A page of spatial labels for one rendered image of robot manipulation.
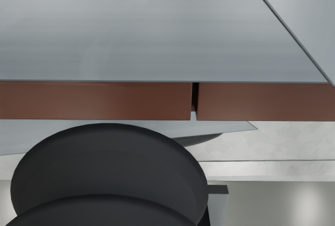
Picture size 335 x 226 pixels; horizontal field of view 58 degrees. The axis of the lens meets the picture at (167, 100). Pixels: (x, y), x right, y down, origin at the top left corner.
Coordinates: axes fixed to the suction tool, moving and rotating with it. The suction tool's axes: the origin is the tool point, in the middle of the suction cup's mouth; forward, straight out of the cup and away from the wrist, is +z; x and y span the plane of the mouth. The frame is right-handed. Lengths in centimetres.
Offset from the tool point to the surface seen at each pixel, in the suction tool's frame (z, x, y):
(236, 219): 92, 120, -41
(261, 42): 12.6, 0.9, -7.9
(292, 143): 28.0, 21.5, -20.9
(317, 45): 12.3, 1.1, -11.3
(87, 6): 13.3, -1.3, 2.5
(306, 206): 90, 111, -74
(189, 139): 26.5, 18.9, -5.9
